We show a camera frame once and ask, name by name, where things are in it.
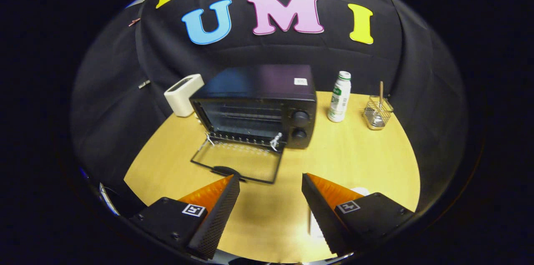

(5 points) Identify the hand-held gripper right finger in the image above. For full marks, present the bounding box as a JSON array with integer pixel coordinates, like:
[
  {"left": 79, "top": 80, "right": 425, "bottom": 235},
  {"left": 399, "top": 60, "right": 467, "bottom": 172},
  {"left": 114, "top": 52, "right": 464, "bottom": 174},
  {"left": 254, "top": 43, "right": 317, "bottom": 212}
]
[{"left": 301, "top": 173, "right": 416, "bottom": 256}]

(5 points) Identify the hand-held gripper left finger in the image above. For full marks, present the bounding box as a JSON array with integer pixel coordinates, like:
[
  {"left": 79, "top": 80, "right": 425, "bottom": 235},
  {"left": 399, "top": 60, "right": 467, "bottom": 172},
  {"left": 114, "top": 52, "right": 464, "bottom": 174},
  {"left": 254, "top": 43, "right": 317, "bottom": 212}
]
[{"left": 129, "top": 174, "right": 241, "bottom": 260}]

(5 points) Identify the white square food tray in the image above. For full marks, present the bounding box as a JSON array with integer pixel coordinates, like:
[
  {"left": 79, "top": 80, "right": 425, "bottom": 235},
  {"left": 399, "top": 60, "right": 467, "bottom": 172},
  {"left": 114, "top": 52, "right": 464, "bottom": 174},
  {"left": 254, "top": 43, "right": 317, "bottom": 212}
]
[{"left": 308, "top": 187, "right": 371, "bottom": 242}]

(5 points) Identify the black toaster oven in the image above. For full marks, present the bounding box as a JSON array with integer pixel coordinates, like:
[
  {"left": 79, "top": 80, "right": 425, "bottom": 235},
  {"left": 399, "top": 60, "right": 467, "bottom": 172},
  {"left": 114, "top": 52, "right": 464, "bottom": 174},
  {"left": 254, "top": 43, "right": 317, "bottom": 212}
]
[{"left": 190, "top": 64, "right": 317, "bottom": 185}]

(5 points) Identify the white bread toaster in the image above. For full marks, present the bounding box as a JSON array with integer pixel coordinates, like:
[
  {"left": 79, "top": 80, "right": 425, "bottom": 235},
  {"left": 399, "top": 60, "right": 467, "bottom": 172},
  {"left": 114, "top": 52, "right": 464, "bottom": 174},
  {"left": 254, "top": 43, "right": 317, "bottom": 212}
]
[{"left": 164, "top": 74, "right": 205, "bottom": 117}]

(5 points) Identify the white bottle green label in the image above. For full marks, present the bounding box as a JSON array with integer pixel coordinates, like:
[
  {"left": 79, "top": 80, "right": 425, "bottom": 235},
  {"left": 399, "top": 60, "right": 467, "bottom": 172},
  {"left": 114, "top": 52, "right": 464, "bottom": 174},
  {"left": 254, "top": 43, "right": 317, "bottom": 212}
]
[{"left": 327, "top": 71, "right": 352, "bottom": 123}]

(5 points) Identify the wire oven rack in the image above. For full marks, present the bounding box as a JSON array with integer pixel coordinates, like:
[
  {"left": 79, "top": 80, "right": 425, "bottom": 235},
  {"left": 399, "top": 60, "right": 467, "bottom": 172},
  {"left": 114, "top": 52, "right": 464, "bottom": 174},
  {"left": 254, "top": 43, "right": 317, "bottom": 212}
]
[{"left": 204, "top": 131, "right": 286, "bottom": 149}]

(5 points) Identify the wire cutlery basket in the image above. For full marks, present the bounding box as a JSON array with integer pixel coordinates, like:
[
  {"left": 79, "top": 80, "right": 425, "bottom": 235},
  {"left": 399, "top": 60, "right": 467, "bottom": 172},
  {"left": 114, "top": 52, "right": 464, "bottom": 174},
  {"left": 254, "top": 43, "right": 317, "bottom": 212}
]
[{"left": 363, "top": 95, "right": 394, "bottom": 131}]

